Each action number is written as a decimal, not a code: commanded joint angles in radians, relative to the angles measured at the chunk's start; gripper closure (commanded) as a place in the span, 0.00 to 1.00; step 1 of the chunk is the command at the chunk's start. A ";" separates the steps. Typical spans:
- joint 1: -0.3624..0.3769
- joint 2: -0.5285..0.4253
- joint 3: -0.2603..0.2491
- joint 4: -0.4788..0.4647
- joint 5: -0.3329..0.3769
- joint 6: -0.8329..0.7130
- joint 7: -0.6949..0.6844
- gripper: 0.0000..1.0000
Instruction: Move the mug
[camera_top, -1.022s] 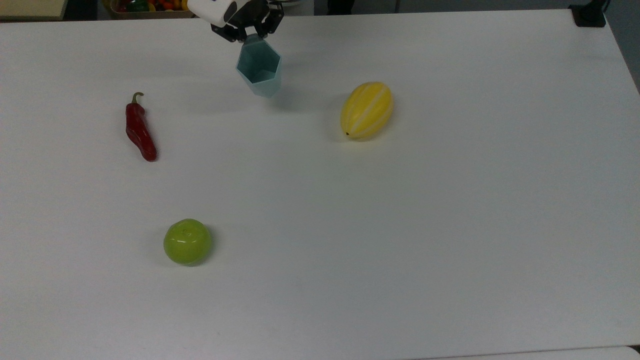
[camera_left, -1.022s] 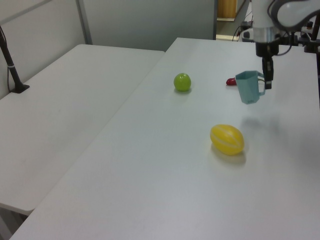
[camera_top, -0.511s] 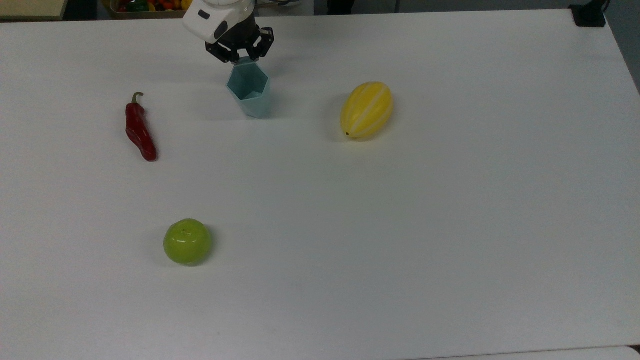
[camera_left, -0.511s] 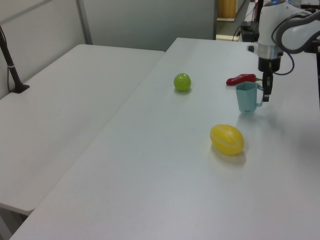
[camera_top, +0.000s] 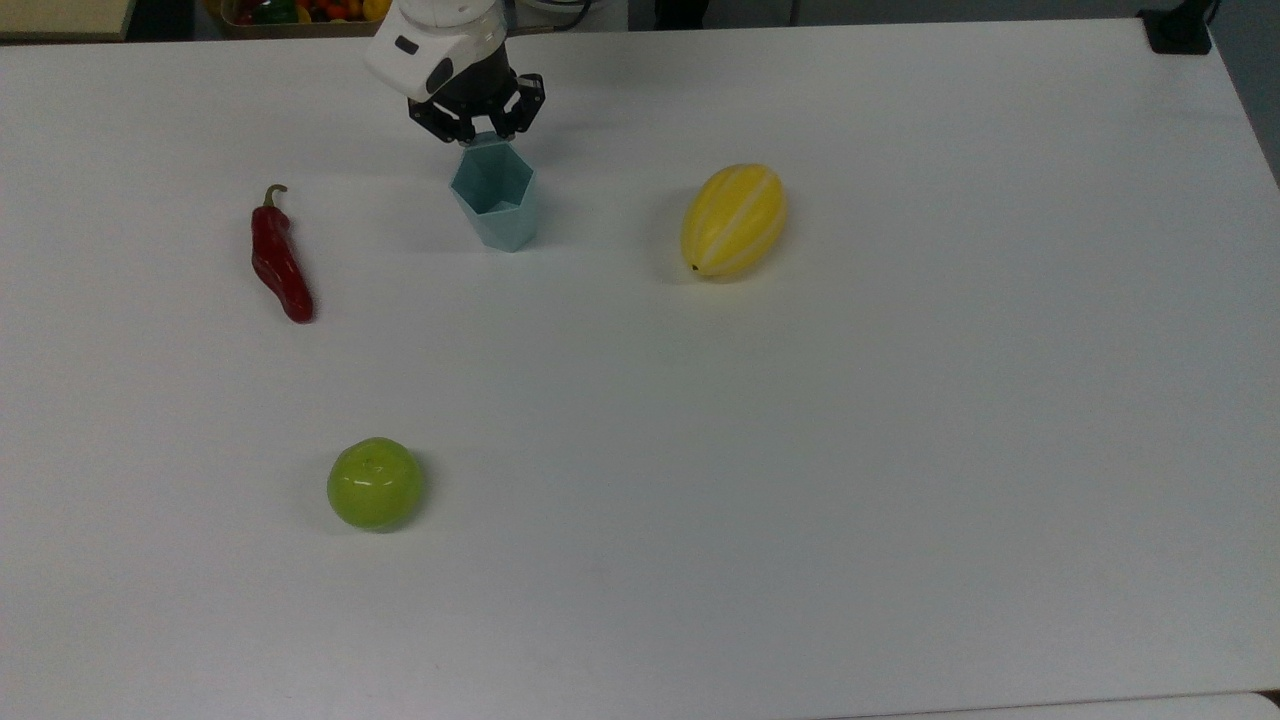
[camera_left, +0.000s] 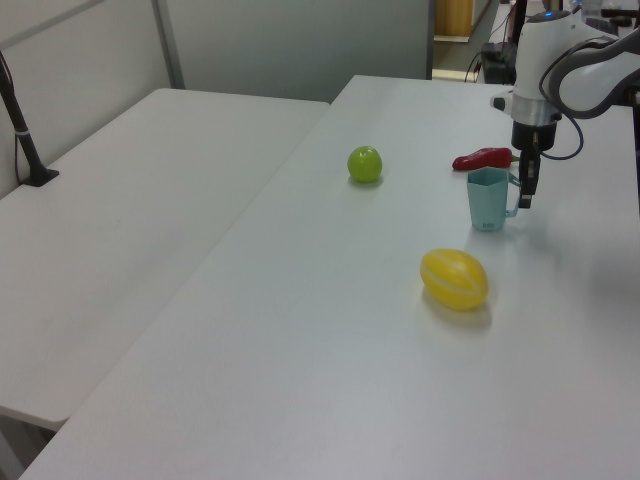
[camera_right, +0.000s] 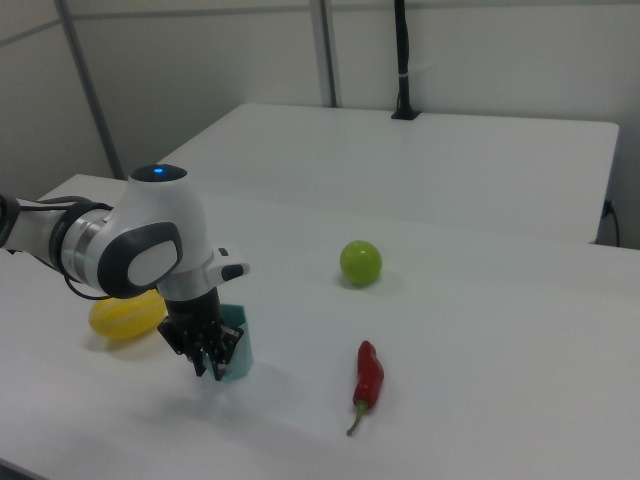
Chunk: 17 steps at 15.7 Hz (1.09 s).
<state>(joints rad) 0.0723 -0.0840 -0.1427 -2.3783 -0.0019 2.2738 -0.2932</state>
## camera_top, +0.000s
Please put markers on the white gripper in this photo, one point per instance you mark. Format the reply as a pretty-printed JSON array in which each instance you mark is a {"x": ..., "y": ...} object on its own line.
[{"x": 430, "y": 60}]

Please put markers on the teal hexagonal plastic mug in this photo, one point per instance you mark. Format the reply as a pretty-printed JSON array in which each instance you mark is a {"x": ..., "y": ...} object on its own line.
[{"x": 497, "y": 205}]

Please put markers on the bin of toy fruits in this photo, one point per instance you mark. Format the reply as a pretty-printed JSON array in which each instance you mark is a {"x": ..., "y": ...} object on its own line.
[{"x": 290, "y": 14}]

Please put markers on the red chili pepper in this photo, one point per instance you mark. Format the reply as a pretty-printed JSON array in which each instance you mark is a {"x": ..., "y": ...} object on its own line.
[{"x": 280, "y": 265}]

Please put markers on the yellow striped melon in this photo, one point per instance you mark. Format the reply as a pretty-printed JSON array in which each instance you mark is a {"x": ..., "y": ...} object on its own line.
[{"x": 735, "y": 220}]

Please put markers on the green apple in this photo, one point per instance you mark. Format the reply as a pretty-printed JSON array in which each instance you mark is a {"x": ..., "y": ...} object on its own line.
[{"x": 375, "y": 485}]

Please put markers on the light wooden table edge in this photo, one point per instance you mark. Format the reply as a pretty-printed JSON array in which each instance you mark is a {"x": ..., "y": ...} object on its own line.
[{"x": 60, "y": 15}]

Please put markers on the black stand base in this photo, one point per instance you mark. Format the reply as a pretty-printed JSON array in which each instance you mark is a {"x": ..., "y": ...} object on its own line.
[{"x": 1178, "y": 28}]

